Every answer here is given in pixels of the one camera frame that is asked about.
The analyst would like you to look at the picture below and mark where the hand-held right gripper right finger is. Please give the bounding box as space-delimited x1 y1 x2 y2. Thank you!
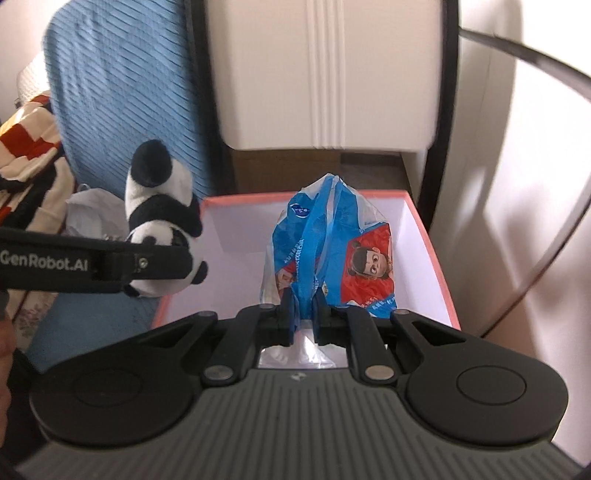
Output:
311 291 467 386

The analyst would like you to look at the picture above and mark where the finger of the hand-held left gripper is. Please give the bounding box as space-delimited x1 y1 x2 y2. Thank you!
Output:
99 240 193 297

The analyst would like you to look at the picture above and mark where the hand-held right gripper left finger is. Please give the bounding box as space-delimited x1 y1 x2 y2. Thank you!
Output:
139 287 302 386

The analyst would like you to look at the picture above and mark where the panda plush toy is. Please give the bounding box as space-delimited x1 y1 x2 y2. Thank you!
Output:
124 140 209 298

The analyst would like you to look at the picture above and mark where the blue printed plastic bag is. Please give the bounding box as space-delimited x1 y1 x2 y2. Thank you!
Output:
259 173 396 370

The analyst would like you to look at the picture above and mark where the pink cardboard box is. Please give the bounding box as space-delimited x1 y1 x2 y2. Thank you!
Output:
151 189 462 370

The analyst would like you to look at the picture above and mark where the person's left hand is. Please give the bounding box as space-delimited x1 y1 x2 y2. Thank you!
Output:
0 318 19 409

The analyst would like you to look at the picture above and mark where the floral lace cloth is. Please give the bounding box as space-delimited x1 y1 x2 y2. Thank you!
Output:
8 291 58 326

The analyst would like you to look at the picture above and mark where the crumpled white plastic bag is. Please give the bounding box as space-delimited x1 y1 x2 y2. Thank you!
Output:
67 185 132 241

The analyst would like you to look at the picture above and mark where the red black white striped blanket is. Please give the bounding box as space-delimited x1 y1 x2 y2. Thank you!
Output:
0 95 77 232

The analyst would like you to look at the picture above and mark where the white knitted cushion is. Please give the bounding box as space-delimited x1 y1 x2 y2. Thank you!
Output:
14 58 51 104

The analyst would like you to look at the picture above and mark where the blue textured sofa cover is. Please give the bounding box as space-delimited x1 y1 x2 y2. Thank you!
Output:
25 0 218 374

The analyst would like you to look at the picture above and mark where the white appliance with black sides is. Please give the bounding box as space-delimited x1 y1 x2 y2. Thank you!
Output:
185 0 462 232

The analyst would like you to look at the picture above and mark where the black curved bar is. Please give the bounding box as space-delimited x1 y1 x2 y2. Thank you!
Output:
459 27 591 100

